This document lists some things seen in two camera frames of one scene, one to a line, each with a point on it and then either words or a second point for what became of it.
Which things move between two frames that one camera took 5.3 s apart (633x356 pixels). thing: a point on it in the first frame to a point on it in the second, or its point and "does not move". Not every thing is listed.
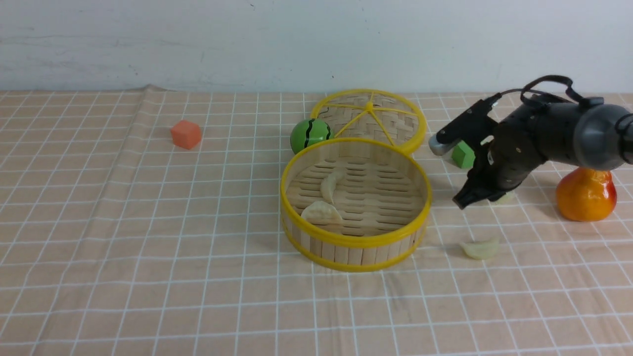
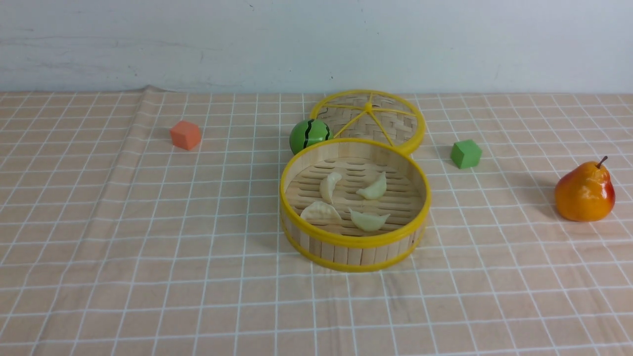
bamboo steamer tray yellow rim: x=354 y=205 does not move
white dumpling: x=329 y=184 does not move
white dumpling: x=481 y=250 to x=367 y=222
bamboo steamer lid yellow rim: x=374 y=114 does not move
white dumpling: x=321 y=212 does not move
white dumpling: x=509 y=199 to x=376 y=189
